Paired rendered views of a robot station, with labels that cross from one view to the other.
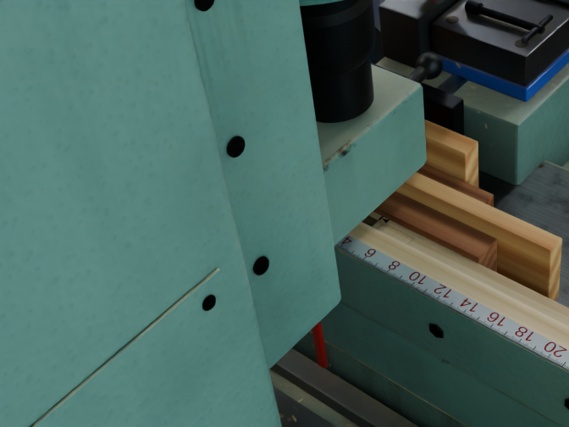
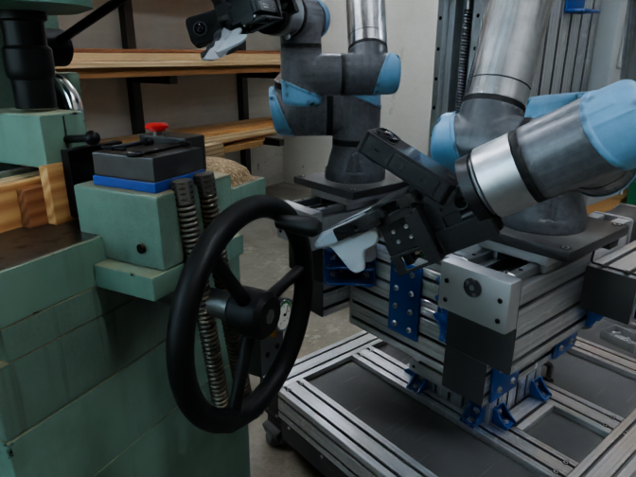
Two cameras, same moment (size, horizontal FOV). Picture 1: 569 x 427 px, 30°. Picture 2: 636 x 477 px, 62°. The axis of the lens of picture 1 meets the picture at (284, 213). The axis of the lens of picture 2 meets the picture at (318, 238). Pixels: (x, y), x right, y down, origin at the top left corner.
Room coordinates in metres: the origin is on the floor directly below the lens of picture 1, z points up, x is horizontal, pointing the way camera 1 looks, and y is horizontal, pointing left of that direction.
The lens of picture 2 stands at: (0.63, -0.87, 1.11)
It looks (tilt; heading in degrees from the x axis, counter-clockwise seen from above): 19 degrees down; 68
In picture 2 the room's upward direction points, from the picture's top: straight up
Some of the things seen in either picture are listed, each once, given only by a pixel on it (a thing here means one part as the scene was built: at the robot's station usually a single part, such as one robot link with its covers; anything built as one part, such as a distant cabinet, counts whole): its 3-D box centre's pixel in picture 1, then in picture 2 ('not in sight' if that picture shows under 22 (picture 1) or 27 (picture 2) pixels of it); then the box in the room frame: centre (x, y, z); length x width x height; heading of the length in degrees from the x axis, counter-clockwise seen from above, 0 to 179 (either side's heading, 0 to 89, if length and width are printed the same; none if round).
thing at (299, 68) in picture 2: not in sight; (310, 75); (1.01, 0.08, 1.07); 0.11 x 0.08 x 0.11; 160
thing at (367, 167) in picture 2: not in sight; (355, 157); (1.21, 0.30, 0.87); 0.15 x 0.15 x 0.10
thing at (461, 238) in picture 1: (357, 206); not in sight; (0.58, -0.05, 0.92); 0.23 x 0.02 x 0.04; 41
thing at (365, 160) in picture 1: (320, 169); (34, 141); (0.55, -0.03, 0.99); 0.14 x 0.07 x 0.09; 131
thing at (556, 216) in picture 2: not in sight; (543, 196); (1.36, -0.17, 0.87); 0.15 x 0.15 x 0.10
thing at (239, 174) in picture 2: not in sight; (212, 167); (0.81, 0.06, 0.92); 0.14 x 0.09 x 0.04; 131
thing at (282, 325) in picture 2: not in sight; (276, 317); (0.89, -0.04, 0.65); 0.06 x 0.04 x 0.08; 41
